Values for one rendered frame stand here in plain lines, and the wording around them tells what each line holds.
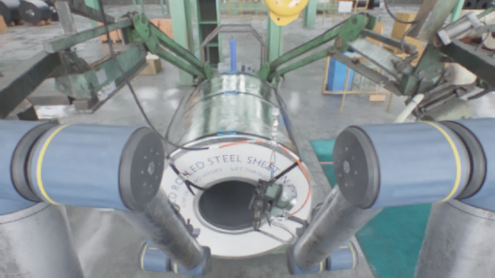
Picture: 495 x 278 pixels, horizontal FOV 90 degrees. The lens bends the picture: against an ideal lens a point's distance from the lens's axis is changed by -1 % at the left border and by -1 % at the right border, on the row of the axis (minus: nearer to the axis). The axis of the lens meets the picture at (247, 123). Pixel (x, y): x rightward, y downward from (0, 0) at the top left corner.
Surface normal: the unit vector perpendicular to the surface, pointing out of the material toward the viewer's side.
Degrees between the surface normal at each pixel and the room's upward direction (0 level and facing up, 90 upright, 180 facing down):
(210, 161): 90
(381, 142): 23
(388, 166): 51
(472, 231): 83
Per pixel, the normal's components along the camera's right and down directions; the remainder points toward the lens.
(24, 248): 0.50, 0.29
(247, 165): 0.03, 0.47
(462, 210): -0.82, 0.20
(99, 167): -0.07, -0.18
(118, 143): -0.04, -0.62
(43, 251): 0.83, 0.19
